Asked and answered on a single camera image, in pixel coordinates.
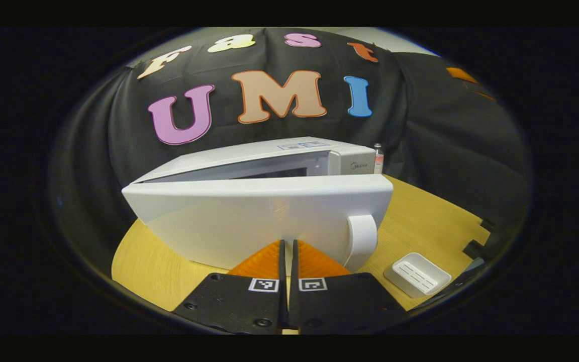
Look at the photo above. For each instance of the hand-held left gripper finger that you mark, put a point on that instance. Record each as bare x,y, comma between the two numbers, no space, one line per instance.
282,261
294,261

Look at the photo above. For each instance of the white microwave oven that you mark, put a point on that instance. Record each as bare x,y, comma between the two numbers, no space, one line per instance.
249,216

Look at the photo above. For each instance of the white rectangular tray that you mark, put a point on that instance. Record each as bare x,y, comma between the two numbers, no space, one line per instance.
415,276

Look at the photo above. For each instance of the small clear bottle red label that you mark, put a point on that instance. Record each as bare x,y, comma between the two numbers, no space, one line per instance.
378,161

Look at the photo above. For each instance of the black backdrop cloth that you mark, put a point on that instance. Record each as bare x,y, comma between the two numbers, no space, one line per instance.
445,141

